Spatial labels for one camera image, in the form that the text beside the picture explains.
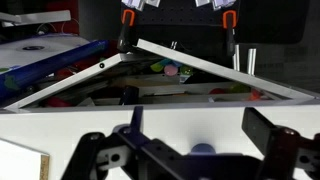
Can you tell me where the yellow green tube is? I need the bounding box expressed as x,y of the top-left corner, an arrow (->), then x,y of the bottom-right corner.
149,58 -> 172,73

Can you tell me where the white shelf board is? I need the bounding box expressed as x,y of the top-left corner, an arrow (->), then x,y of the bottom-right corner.
0,9 -> 72,28

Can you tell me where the white notepad with cardboard edge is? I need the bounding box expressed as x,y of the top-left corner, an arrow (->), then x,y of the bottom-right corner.
0,137 -> 51,180

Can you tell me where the white round lid black centre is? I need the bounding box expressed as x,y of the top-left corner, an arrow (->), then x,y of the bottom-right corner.
0,33 -> 92,70

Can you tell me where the red toy piece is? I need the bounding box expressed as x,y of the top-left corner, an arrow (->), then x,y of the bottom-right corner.
44,96 -> 73,108

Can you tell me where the red ball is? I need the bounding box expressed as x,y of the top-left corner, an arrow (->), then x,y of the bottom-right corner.
208,87 -> 227,96

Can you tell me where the orange handled black clamp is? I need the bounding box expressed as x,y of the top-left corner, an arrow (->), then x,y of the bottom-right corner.
117,8 -> 137,53
221,9 -> 239,57

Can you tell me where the pink ball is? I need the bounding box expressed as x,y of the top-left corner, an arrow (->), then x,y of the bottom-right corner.
163,63 -> 180,78

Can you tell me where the black rounded screen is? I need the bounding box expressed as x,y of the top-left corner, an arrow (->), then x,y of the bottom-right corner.
237,0 -> 310,45

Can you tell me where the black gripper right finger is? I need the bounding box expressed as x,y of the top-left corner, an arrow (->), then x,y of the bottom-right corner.
241,107 -> 320,180

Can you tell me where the black perforated panel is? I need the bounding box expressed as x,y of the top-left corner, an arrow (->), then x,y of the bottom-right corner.
120,0 -> 242,63

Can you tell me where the blue plastic cup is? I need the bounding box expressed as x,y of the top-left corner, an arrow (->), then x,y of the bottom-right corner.
190,142 -> 217,156

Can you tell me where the large green ball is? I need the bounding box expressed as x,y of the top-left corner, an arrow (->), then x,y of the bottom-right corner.
229,82 -> 252,95

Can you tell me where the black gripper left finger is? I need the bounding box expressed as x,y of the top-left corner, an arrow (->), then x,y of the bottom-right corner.
61,105 -> 201,180

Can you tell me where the white slanted metal bar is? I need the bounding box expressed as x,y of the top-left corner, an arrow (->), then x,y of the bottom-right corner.
135,38 -> 317,102
4,52 -> 143,112

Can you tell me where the orange toy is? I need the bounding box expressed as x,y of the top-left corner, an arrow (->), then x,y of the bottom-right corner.
247,88 -> 263,102

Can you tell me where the blue glossy roll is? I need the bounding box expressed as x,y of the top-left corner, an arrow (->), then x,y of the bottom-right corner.
0,39 -> 111,99

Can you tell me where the aluminium post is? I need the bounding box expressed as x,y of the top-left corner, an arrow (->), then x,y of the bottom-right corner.
246,47 -> 258,77
232,44 -> 241,72

